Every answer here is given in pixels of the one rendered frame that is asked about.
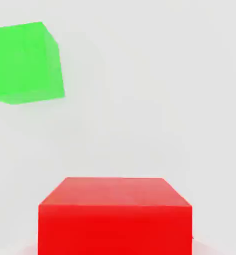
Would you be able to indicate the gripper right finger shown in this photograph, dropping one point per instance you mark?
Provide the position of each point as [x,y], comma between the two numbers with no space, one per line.
[196,250]

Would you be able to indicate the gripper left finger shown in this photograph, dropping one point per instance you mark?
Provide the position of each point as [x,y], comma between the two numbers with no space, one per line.
[33,251]

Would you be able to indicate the small red cube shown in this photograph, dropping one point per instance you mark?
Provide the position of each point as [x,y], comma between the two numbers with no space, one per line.
[115,227]

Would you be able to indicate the small green cube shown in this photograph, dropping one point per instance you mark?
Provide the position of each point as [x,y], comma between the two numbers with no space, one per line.
[24,63]

